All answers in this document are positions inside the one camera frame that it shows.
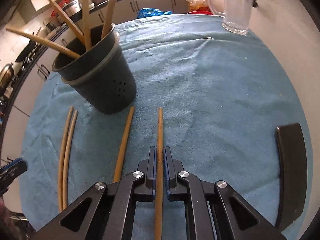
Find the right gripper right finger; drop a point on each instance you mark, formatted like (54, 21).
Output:
(213, 210)

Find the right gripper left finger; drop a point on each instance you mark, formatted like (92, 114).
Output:
(106, 211)

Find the wooden chopstick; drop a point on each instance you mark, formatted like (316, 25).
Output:
(44, 42)
(108, 18)
(86, 29)
(62, 157)
(72, 117)
(123, 145)
(159, 178)
(78, 33)

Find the black utensil holder cup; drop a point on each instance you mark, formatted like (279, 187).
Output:
(101, 75)

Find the black smartphone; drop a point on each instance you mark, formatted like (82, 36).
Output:
(293, 174)

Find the lidded steel wok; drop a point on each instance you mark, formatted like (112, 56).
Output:
(7, 73)

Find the blue-green table cloth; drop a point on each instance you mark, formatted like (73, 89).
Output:
(222, 100)

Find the black frying pan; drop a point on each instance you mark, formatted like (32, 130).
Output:
(28, 52)

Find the silver rice cooker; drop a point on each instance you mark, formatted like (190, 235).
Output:
(72, 8)

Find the red plastic basin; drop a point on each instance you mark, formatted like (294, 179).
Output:
(200, 12)

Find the blue plastic bag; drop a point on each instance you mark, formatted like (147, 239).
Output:
(151, 12)

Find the clear glass beer mug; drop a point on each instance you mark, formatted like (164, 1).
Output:
(236, 15)

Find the orange plastic bag bin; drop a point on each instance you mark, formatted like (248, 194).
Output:
(198, 5)

